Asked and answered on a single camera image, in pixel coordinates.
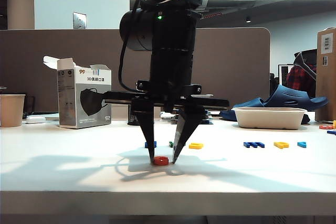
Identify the black computer monitor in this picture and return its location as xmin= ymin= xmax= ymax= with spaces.
xmin=278 ymin=63 xmax=295 ymax=89

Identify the navy blue rubber slipper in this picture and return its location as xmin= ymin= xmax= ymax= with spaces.
xmin=264 ymin=84 xmax=330 ymax=112
xmin=219 ymin=97 xmax=312 ymax=125

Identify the yellow letter p magnet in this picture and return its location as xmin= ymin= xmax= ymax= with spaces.
xmin=273 ymin=141 xmax=290 ymax=150

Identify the red plaid shirt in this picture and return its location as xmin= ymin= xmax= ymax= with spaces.
xmin=285 ymin=63 xmax=317 ymax=98

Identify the black mesh pen holder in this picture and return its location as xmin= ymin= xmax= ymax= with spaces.
xmin=127 ymin=104 xmax=144 ymax=126

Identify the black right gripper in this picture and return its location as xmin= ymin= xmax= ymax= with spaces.
xmin=101 ymin=50 xmax=229 ymax=164

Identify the black office chair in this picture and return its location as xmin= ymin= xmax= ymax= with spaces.
xmin=293 ymin=48 xmax=318 ymax=81

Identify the letter magnet blister pack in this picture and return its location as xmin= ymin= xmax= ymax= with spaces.
xmin=171 ymin=113 xmax=213 ymax=120
xmin=170 ymin=119 xmax=214 ymax=126

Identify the dark blue letter m magnet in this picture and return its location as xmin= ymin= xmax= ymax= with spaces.
xmin=243 ymin=141 xmax=266 ymax=148

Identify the white earbuds case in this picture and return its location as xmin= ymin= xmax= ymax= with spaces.
xmin=25 ymin=115 xmax=47 ymax=125

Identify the beige pulp tray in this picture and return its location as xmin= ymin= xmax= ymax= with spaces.
xmin=232 ymin=107 xmax=308 ymax=131

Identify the brown desk partition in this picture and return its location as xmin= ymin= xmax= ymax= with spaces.
xmin=0 ymin=27 xmax=271 ymax=116

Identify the brown cardboard box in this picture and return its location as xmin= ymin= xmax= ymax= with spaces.
xmin=314 ymin=27 xmax=336 ymax=123

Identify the brown paper cup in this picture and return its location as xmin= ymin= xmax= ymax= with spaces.
xmin=0 ymin=94 xmax=27 ymax=129

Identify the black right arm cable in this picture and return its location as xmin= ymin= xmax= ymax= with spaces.
xmin=118 ymin=0 xmax=159 ymax=93

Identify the metal wall plate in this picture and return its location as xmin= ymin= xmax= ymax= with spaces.
xmin=72 ymin=12 xmax=88 ymax=30

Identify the grey face mask box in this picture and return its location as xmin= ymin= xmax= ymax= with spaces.
xmin=43 ymin=56 xmax=112 ymax=130

